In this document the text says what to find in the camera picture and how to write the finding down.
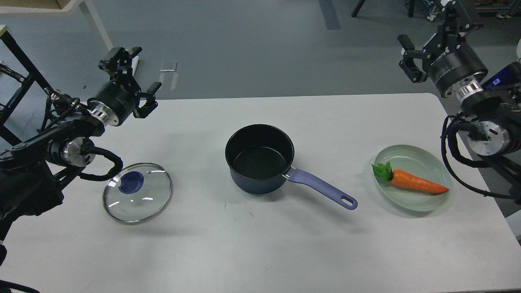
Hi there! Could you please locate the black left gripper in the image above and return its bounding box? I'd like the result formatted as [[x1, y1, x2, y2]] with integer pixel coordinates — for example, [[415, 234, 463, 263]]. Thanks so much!
[[87, 47, 162, 126]]

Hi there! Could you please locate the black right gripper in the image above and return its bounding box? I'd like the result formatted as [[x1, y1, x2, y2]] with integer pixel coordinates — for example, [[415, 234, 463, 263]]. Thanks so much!
[[398, 0, 488, 98]]

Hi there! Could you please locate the glass lid with blue knob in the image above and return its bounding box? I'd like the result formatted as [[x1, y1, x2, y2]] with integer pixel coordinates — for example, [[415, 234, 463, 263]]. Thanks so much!
[[102, 163, 173, 225]]

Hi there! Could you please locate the blue saucepan with handle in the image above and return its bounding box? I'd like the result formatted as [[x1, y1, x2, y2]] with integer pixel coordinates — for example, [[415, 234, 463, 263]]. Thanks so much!
[[225, 124, 358, 210]]

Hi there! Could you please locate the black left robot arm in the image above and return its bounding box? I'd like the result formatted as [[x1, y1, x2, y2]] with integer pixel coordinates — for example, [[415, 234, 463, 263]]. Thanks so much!
[[1, 47, 162, 242]]

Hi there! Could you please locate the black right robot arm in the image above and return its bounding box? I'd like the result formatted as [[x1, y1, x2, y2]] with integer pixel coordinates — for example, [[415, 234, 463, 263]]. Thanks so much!
[[398, 0, 521, 204]]

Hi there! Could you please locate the metal wheeled cart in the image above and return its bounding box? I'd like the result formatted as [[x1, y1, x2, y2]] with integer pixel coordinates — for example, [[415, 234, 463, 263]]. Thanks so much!
[[426, 0, 521, 22]]

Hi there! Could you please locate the light green oval plate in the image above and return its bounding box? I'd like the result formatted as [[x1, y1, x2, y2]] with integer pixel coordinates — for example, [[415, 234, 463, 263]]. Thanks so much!
[[371, 144, 452, 212]]

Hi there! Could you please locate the orange toy carrot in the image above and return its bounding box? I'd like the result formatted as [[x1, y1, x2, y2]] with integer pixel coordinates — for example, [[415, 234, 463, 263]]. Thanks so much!
[[371, 162, 449, 195]]

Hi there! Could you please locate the black metal rack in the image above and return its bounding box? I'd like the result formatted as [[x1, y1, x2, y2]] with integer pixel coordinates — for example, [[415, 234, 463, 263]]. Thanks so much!
[[0, 25, 51, 145]]

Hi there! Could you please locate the white table frame leg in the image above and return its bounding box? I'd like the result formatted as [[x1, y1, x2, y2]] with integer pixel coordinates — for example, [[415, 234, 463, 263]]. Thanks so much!
[[0, 0, 114, 52]]

